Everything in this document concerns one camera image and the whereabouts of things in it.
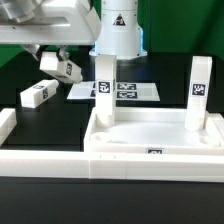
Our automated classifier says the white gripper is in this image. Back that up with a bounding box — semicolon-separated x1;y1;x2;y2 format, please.
0;0;101;62

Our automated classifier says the white U-shaped fence frame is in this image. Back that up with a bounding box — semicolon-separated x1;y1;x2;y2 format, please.
0;107;224;184

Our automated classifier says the white desk top tray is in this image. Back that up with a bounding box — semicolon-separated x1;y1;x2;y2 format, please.
84;107;224;156

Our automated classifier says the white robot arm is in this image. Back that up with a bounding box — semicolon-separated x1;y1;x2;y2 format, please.
0;0;147;60

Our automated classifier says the marker sheet with tags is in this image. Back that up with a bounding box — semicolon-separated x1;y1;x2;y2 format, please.
67;81;160;101

